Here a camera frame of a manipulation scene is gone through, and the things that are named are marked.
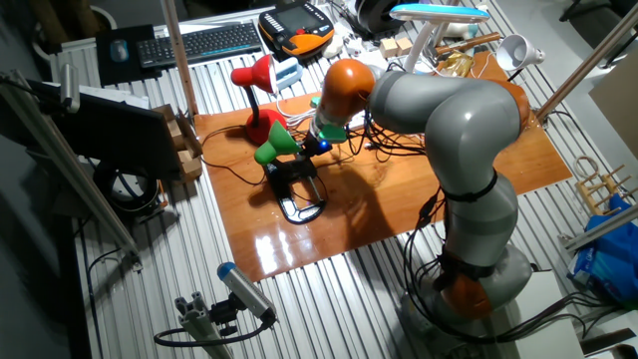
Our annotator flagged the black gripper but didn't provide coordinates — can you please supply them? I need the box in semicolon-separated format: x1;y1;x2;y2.
293;133;333;168

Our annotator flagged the black lamp power cord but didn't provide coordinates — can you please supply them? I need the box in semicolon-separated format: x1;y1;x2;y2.
200;124;320;206
362;124;405;164

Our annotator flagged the green clamp desk lamp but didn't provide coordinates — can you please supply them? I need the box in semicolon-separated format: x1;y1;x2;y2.
253;119;329;225

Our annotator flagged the red desk lamp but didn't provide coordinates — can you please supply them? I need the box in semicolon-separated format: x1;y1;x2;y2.
229;53;289;147

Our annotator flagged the white power adapter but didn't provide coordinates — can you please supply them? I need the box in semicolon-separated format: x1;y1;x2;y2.
344;35;366;57

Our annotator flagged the white and blue LED lamp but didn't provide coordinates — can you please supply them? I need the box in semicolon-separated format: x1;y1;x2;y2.
388;2;492;74

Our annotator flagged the white shade desk lamp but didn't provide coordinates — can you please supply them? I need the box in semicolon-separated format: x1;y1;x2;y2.
495;33;547;91

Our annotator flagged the white rounded object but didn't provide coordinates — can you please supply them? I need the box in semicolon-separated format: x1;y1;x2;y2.
321;33;346;60

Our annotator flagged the brown cardboard box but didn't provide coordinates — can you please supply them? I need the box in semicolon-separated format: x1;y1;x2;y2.
152;103;204;183

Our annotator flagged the robot teach pendant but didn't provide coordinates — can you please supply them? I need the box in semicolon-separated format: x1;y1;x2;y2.
257;0;336;62

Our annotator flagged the black keyboard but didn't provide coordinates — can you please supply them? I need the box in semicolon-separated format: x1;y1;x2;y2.
136;20;264;70

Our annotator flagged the black round device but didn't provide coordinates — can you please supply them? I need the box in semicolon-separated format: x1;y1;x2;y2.
356;0;400;37

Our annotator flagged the gold foil bag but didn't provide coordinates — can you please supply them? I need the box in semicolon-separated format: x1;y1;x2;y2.
441;49;475;74

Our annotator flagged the black monitor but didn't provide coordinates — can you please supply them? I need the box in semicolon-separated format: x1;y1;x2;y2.
29;79;183;180

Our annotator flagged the grey computer mouse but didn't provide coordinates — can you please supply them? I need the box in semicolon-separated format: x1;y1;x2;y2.
109;38;131;64

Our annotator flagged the black mouse pad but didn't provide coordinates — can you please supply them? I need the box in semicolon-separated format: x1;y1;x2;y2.
94;23;163;89

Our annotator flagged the slanted aluminium profile bar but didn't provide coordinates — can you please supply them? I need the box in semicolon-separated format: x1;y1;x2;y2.
0;69;144;273

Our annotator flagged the wooden rack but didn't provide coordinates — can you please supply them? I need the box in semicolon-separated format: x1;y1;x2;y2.
572;157;638;215

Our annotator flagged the beige cardboard panel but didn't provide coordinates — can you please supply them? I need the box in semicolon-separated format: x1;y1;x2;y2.
587;49;638;161

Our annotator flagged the blue plastic bag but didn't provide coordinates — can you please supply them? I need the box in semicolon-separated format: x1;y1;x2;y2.
567;193;638;305

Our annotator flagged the braided white cord with plug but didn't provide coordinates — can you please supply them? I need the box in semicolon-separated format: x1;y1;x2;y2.
276;94;320;129

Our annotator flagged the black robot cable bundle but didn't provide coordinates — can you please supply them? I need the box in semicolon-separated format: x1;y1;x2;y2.
401;186;629;345

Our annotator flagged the silver camera with blue end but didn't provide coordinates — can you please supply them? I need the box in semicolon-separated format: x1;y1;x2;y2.
216;261;278;325

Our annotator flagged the black round cable coil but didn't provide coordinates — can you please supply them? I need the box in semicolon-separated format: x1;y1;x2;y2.
92;159;168;223

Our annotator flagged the short aluminium camera stand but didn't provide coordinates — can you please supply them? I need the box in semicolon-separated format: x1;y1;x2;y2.
173;291;235;359

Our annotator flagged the wooden handle tool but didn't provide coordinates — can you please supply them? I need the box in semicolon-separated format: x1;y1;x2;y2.
436;32;502;55

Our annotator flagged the black camera cable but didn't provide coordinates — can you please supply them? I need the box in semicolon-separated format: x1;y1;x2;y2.
153;308;278;348

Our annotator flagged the silver camera on bar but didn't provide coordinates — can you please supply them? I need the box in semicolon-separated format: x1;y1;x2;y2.
58;62;82;115

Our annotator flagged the slanted aluminium post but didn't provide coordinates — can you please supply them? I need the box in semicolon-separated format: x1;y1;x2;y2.
535;4;638;124

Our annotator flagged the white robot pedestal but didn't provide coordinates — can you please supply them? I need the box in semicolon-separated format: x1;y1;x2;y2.
398;268;587;359

